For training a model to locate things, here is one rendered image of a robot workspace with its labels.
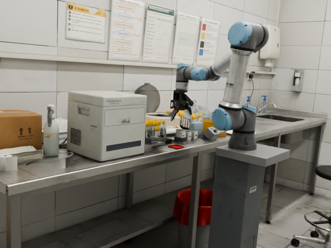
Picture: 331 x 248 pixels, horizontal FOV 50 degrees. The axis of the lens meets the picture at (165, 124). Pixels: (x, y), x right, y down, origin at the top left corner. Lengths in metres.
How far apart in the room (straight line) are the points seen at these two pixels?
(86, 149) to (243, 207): 0.85
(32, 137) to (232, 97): 0.98
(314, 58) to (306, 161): 1.16
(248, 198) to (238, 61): 0.71
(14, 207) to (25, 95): 0.83
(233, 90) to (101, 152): 0.70
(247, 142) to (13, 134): 1.14
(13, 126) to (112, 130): 0.45
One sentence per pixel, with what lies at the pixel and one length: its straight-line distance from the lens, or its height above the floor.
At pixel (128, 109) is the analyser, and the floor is 1.11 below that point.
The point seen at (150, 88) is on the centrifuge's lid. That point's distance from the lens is 2.59.
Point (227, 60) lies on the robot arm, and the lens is 1.95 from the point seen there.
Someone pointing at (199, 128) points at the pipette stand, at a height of 0.94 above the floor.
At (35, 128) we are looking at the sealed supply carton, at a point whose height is 0.99.
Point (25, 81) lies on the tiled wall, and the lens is 2.08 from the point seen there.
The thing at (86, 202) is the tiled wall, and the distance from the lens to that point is 2.49.
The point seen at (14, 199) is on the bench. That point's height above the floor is 0.81.
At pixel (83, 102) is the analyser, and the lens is 1.68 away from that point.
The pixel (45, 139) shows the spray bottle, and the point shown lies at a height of 0.96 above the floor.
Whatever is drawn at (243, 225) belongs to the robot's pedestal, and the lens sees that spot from 1.95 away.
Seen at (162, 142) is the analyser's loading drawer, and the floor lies 0.91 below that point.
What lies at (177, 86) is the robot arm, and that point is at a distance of 2.04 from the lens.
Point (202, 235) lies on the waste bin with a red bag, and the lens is 2.47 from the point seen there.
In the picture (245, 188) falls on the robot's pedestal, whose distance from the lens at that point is 1.88.
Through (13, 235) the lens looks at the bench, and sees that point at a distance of 1.47.
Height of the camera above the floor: 1.32
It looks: 9 degrees down
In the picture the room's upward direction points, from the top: 4 degrees clockwise
